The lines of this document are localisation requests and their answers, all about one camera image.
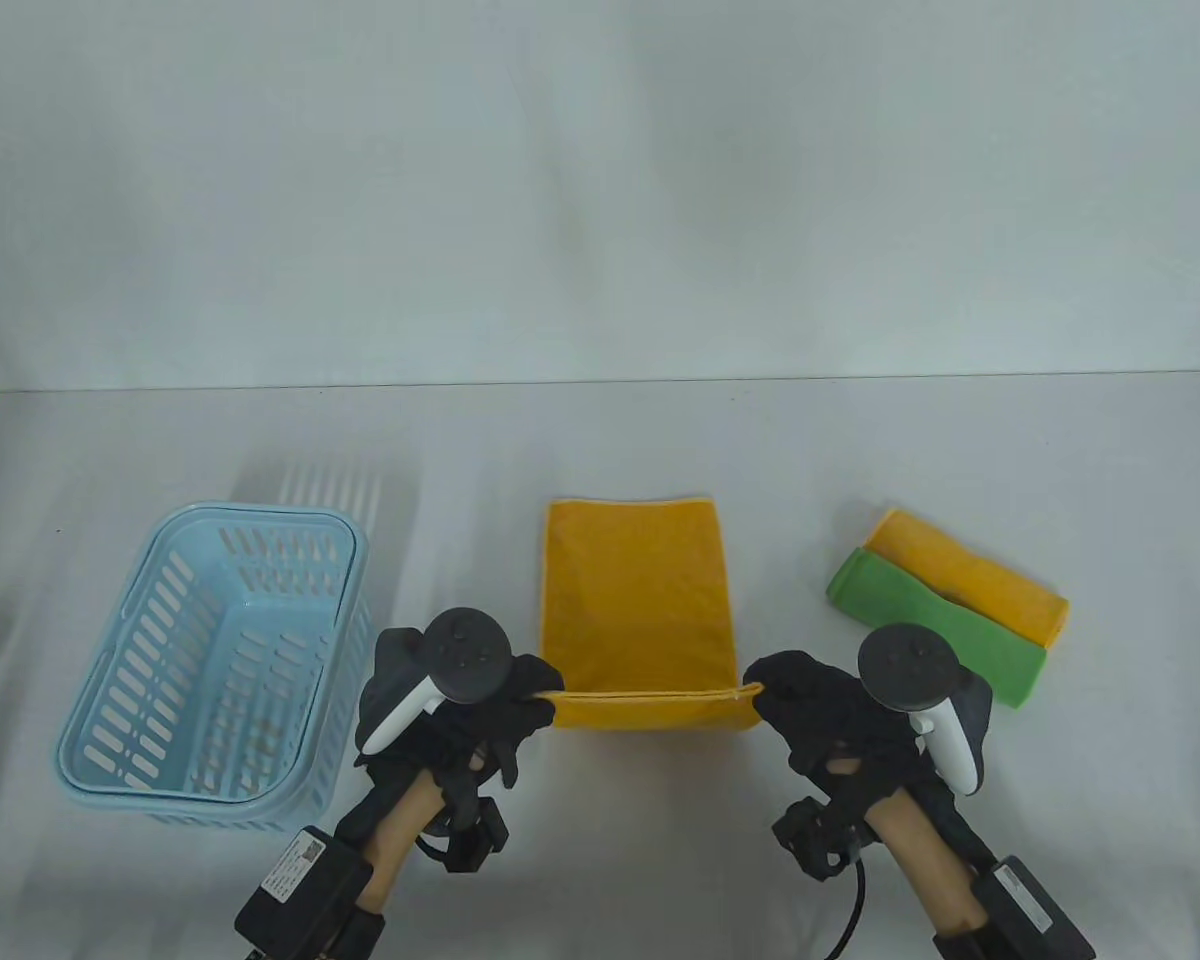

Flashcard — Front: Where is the black and white controller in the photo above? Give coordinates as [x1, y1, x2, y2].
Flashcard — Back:
[354, 606, 515, 757]
[856, 624, 995, 799]

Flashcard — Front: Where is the person's right hand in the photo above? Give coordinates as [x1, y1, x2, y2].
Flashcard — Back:
[742, 650, 938, 833]

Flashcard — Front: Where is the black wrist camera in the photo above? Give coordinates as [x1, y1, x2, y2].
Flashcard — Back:
[418, 788, 512, 876]
[771, 796, 858, 885]

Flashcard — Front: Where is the black wrist strap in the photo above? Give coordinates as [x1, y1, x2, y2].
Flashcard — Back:
[333, 903, 391, 960]

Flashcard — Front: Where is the yellow square towel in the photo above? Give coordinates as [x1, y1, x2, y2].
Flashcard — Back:
[862, 506, 1072, 647]

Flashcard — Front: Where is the black cable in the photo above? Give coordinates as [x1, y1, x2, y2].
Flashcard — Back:
[823, 858, 870, 960]

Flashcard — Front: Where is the green towel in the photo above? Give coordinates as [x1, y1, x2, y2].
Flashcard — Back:
[824, 548, 1049, 711]

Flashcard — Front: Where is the light blue plastic basket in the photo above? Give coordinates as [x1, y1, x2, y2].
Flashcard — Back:
[55, 502, 375, 833]

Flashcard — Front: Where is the black sensor box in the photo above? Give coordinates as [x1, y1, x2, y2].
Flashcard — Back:
[933, 854, 1098, 960]
[233, 824, 377, 960]

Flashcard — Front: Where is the orange cloth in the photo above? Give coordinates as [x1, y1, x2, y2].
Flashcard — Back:
[539, 494, 765, 737]

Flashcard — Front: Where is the person's left hand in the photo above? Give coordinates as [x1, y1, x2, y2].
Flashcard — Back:
[355, 654, 569, 803]

